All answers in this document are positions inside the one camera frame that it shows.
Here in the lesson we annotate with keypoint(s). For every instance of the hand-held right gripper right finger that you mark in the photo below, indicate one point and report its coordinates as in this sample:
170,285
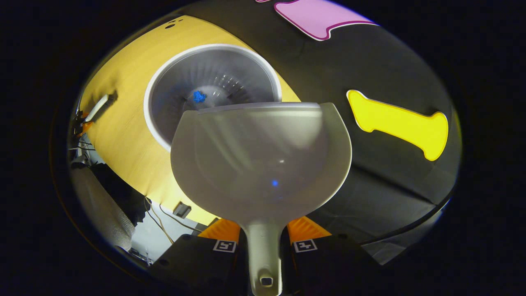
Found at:
324,267

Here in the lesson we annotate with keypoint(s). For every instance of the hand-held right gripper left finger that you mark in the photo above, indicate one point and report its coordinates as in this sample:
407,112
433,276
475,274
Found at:
205,267

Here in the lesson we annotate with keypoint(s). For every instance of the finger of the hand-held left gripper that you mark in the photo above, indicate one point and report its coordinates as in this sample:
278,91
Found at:
85,125

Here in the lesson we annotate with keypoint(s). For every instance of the small white broom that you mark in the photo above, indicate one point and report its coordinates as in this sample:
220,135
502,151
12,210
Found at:
98,107

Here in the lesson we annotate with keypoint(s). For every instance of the white ribbed garbage bin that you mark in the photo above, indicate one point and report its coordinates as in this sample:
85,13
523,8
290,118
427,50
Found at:
172,102

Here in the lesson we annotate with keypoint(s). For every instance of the blue paper scrap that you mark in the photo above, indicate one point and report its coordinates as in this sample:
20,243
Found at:
199,97

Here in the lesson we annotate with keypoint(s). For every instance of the white dustpan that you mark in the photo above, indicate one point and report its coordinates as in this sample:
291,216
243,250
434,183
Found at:
263,164

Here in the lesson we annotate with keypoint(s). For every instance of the grey power adapter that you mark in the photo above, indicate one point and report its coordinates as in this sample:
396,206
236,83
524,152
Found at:
182,209

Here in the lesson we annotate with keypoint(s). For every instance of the grey textured cloth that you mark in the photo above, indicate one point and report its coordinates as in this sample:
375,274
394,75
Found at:
102,213

